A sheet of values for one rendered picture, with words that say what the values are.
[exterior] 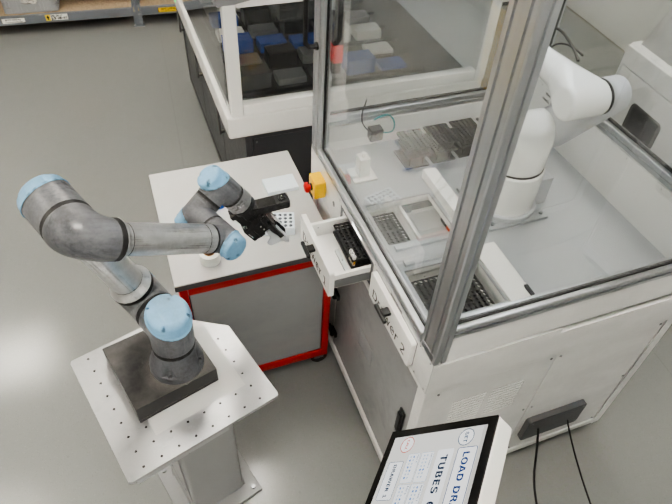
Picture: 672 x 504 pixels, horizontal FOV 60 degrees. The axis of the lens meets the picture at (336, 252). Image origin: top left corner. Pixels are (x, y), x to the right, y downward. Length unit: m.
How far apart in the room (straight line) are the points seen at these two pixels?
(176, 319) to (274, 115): 1.21
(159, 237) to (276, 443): 1.35
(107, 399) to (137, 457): 0.21
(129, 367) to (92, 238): 0.59
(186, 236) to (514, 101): 0.79
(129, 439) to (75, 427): 0.99
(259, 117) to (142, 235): 1.27
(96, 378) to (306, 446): 0.99
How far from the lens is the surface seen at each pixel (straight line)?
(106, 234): 1.29
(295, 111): 2.54
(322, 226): 2.01
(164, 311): 1.58
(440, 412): 1.91
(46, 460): 2.68
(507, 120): 1.07
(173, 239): 1.39
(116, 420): 1.77
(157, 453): 1.70
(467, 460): 1.25
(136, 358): 1.79
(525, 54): 1.01
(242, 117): 2.49
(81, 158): 3.97
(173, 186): 2.39
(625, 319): 2.00
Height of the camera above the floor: 2.26
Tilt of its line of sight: 46 degrees down
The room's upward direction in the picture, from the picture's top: 4 degrees clockwise
